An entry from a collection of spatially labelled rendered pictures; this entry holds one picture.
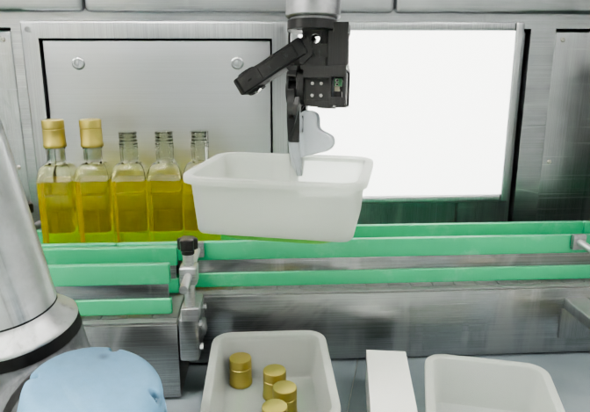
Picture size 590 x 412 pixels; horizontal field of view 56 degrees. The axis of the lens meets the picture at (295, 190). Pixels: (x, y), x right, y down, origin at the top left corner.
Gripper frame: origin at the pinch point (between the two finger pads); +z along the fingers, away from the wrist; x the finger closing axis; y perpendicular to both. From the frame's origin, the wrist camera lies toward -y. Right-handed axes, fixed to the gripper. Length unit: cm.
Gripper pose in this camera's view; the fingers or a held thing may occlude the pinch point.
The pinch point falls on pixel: (295, 166)
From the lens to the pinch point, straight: 79.6
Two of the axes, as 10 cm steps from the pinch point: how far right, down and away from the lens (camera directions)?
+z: -0.2, 9.9, 1.3
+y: 9.9, 0.4, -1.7
